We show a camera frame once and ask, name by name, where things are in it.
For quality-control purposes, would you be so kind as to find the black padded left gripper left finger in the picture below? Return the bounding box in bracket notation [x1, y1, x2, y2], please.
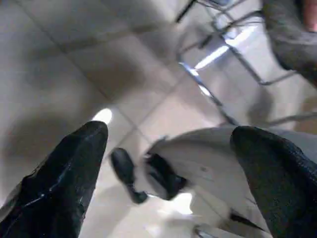
[0, 120, 109, 238]

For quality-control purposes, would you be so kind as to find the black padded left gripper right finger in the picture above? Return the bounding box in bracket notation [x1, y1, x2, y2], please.
[230, 126, 317, 238]

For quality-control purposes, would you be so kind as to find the black robot right foot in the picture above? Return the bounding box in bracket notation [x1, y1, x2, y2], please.
[110, 148, 149, 204]

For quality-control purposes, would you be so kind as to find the person in grey clothing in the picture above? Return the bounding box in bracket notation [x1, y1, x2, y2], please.
[261, 0, 317, 88]

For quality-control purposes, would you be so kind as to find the metal chair frame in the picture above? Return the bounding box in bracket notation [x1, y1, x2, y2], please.
[175, 0, 317, 127]

